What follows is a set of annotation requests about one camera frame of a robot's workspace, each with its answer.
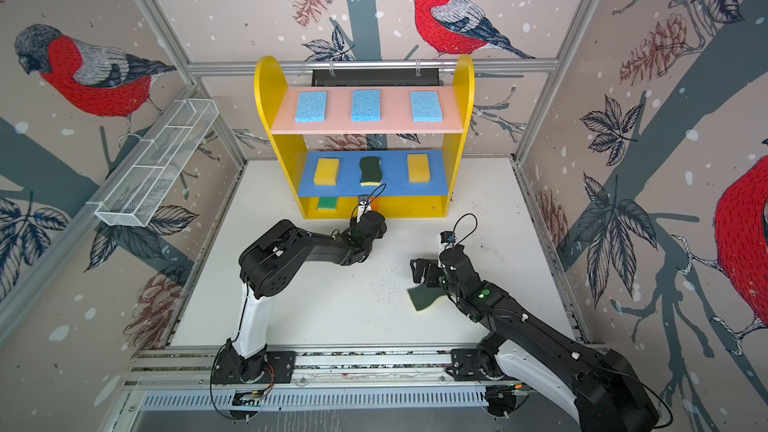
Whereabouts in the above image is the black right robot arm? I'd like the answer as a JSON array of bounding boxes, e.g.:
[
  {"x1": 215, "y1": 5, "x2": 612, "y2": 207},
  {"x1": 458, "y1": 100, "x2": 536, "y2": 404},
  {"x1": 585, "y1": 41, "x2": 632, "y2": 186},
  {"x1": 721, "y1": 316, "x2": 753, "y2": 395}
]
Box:
[{"x1": 410, "y1": 245, "x2": 660, "y2": 431}]

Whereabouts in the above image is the aluminium front rail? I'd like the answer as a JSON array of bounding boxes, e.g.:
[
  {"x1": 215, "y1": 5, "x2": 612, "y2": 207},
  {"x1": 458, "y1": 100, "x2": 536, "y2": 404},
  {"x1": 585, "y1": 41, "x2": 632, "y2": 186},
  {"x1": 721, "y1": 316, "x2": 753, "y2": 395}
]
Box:
[{"x1": 131, "y1": 344, "x2": 625, "y2": 391}]

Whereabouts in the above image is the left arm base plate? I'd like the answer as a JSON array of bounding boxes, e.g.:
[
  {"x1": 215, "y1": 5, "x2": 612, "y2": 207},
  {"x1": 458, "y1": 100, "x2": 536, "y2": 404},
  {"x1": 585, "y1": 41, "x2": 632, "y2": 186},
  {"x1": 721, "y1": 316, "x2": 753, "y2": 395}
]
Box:
[{"x1": 210, "y1": 347, "x2": 296, "y2": 385}]

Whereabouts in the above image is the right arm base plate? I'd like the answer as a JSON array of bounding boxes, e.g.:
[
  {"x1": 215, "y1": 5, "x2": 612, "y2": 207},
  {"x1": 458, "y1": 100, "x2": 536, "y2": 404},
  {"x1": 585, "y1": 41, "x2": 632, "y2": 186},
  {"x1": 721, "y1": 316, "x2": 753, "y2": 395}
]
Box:
[{"x1": 445, "y1": 348, "x2": 518, "y2": 382}]

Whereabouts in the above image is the yellow shelf unit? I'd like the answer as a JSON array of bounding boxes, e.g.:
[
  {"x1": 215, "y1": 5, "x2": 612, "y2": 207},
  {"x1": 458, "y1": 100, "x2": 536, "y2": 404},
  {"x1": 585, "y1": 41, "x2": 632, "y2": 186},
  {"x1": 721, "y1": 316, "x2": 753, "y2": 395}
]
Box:
[{"x1": 254, "y1": 55, "x2": 476, "y2": 220}]

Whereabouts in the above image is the yellow sponge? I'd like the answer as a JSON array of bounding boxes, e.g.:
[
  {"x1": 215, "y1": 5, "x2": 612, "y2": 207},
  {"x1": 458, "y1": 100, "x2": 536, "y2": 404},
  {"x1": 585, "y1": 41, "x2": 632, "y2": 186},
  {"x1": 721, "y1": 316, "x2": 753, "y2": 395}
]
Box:
[
  {"x1": 407, "y1": 154, "x2": 431, "y2": 184},
  {"x1": 313, "y1": 157, "x2": 340, "y2": 187}
]

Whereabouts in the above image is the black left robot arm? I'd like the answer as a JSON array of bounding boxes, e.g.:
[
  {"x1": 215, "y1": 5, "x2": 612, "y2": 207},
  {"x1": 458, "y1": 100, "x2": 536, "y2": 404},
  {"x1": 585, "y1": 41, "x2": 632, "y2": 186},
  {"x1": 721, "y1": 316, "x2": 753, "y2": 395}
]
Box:
[{"x1": 210, "y1": 211, "x2": 387, "y2": 385}]

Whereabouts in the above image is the black bar behind shelf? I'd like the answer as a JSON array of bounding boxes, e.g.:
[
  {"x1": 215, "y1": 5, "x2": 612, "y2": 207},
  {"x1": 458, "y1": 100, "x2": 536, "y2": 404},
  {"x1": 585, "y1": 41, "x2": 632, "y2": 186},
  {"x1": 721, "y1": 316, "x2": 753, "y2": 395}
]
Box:
[{"x1": 311, "y1": 68, "x2": 442, "y2": 87}]

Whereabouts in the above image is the dark green wavy scourer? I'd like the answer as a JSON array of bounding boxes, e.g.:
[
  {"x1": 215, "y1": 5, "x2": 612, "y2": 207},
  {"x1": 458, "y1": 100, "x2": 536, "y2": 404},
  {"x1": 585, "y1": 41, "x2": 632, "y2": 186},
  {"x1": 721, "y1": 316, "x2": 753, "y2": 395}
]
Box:
[
  {"x1": 359, "y1": 156, "x2": 383, "y2": 187},
  {"x1": 407, "y1": 284, "x2": 445, "y2": 312}
]

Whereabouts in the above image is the white wire mesh basket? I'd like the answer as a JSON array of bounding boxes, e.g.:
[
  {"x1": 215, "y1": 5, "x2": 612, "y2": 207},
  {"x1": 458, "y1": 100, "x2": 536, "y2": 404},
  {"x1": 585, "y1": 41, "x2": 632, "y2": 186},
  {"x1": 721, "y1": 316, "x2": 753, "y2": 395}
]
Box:
[{"x1": 95, "y1": 98, "x2": 219, "y2": 227}]

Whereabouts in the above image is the green topped sponge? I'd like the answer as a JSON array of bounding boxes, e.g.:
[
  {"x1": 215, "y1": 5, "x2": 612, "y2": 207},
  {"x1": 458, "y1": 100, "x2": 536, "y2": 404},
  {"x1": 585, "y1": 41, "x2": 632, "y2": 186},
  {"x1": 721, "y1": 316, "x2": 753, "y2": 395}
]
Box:
[{"x1": 316, "y1": 197, "x2": 338, "y2": 211}]

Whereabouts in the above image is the light blue sponge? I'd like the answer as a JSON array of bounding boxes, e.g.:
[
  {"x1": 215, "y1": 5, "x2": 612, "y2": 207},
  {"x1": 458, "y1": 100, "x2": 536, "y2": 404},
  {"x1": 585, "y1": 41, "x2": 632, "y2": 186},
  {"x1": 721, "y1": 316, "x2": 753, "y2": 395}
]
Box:
[
  {"x1": 294, "y1": 91, "x2": 327, "y2": 123},
  {"x1": 350, "y1": 89, "x2": 381, "y2": 122},
  {"x1": 409, "y1": 91, "x2": 443, "y2": 123}
]

